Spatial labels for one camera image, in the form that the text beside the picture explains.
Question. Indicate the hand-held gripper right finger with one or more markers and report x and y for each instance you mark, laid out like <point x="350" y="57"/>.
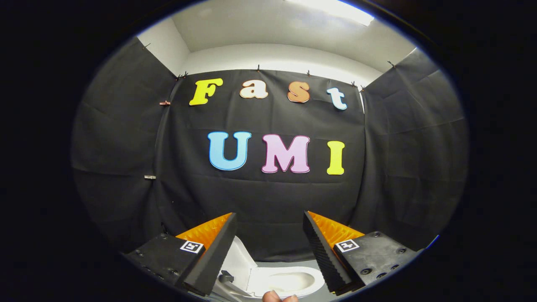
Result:
<point x="323" y="256"/>

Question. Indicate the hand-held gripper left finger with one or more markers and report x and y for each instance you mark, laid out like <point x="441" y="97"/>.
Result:
<point x="218" y="251"/>

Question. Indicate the white toilet lid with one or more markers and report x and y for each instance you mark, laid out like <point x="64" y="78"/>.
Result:
<point x="239" y="260"/>

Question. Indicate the white toilet body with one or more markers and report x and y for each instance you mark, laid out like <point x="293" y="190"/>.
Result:
<point x="222" y="289"/>

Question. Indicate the black backdrop cloth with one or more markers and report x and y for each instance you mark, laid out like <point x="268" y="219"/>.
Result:
<point x="268" y="201"/>

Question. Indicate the ceiling light panel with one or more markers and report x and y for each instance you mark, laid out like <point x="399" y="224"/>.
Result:
<point x="335" y="10"/>

